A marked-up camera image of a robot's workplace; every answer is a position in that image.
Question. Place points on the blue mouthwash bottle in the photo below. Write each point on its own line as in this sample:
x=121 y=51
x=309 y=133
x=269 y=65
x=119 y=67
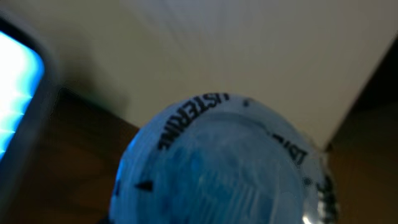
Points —
x=221 y=158

